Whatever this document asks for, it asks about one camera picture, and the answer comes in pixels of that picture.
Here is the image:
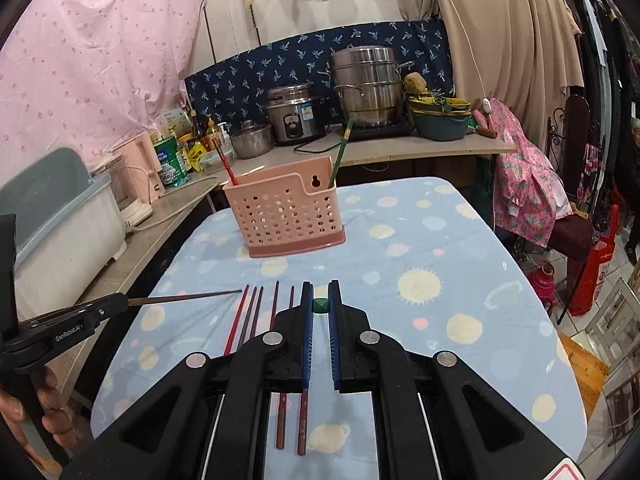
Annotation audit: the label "dark red chopstick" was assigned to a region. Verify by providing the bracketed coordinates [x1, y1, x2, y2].
[127, 288, 244, 307]

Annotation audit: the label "yellow seasoning packet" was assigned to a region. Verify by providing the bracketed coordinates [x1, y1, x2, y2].
[185, 142, 207, 173]

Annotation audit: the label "pink perforated utensil basket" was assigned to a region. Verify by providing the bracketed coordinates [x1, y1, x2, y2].
[222, 155, 347, 259]

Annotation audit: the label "red bottle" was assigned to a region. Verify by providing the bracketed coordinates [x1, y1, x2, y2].
[530, 259, 557, 307]

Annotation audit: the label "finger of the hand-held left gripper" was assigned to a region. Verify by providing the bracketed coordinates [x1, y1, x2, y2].
[75, 293, 129, 324]

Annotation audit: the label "white power cord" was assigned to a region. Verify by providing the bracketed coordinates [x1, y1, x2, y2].
[125, 180, 222, 233]

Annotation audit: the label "dark brown chopstick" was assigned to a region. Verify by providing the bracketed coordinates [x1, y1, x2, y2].
[247, 286, 264, 341]
[270, 281, 288, 450]
[235, 286, 257, 350]

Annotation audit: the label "pink dotted curtain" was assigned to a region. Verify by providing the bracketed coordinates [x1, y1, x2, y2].
[0, 0, 207, 171]

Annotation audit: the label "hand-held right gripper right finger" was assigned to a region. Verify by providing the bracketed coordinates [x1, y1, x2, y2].
[327, 280, 563, 480]

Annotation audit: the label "beige curtain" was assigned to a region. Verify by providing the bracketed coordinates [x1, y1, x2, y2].
[390, 0, 586, 111]

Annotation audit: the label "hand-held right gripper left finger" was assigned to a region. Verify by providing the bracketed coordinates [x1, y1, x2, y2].
[60, 282, 316, 480]

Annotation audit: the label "pink electric kettle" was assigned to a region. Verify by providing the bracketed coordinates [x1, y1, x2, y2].
[112, 132, 166, 206]

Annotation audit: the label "steel rice cooker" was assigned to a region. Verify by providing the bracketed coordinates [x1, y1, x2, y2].
[266, 82, 328, 147]

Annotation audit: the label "white carton box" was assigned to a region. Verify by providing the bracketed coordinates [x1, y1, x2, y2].
[152, 107, 192, 141]

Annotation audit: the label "dark metal chair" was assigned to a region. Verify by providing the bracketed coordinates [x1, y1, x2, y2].
[545, 94, 597, 263]

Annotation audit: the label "person's left hand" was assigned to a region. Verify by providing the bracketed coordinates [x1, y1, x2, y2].
[0, 364, 78, 463]

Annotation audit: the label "pink floral garment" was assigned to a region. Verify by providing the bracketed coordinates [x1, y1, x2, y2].
[472, 97, 572, 248]

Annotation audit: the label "small steel lidded pot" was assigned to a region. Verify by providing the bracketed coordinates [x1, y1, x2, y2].
[231, 120, 273, 160]

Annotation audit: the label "green tin can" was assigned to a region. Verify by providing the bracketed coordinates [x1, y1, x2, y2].
[152, 135, 189, 189]

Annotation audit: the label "blue saucepan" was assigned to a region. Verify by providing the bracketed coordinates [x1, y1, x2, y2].
[411, 110, 498, 142]

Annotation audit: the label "hanging dark clothes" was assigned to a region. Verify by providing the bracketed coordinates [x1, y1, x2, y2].
[550, 0, 640, 201]

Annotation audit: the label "clear plastic food container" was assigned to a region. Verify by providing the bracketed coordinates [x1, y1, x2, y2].
[197, 150, 234, 173]

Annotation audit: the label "dark blue printed cloth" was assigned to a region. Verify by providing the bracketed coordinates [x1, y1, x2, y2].
[185, 21, 453, 131]

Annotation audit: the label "steel steamer pot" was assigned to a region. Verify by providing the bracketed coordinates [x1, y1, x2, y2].
[331, 46, 415, 128]

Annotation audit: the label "black power cable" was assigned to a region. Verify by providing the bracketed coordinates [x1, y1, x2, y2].
[293, 134, 346, 154]

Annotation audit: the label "yellow green bowl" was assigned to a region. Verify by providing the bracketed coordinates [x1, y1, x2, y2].
[407, 96, 472, 117]

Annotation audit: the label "white wooden frame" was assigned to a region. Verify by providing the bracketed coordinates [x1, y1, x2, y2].
[585, 279, 640, 386]

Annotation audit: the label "black induction cooker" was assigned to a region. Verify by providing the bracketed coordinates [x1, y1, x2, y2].
[345, 122, 418, 141]

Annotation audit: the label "white storage bin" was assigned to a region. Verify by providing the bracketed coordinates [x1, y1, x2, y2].
[0, 147, 127, 321]

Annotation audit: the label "yellow soap bottle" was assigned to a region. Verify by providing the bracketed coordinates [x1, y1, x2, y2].
[205, 115, 224, 153]

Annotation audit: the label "blue printed tablecloth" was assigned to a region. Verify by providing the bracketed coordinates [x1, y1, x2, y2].
[90, 176, 588, 480]

